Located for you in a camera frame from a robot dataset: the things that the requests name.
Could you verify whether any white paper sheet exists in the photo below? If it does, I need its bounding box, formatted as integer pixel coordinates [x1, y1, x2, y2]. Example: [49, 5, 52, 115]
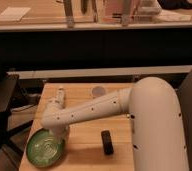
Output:
[0, 7, 30, 22]

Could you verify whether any grey metal rail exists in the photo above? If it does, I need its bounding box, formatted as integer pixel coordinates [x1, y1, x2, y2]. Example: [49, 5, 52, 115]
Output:
[9, 65, 192, 79]

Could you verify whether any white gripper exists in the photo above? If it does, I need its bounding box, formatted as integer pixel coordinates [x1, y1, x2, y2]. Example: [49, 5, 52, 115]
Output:
[50, 125, 70, 141]

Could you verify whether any black chair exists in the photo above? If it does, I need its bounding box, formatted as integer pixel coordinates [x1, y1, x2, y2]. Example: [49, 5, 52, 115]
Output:
[0, 73, 21, 168]

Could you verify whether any black rectangular block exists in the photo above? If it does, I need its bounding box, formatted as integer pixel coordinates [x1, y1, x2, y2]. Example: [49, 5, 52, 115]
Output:
[101, 130, 114, 155]

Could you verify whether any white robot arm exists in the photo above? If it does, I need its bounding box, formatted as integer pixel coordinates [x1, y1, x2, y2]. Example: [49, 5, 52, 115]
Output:
[41, 77, 189, 171]

